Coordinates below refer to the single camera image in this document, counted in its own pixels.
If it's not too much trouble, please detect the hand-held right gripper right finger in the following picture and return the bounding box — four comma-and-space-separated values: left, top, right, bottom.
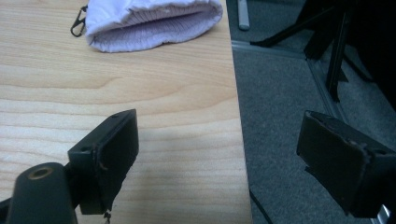
296, 110, 396, 218

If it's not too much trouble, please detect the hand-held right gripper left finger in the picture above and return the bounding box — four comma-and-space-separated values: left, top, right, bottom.
67, 108, 139, 216

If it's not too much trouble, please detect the white and lilac glove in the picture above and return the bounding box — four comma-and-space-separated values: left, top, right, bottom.
69, 0, 224, 53

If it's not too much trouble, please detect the grey tube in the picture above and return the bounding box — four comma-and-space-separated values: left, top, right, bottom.
236, 0, 251, 31

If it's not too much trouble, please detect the black cable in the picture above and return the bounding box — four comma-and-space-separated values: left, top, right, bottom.
248, 189, 275, 224

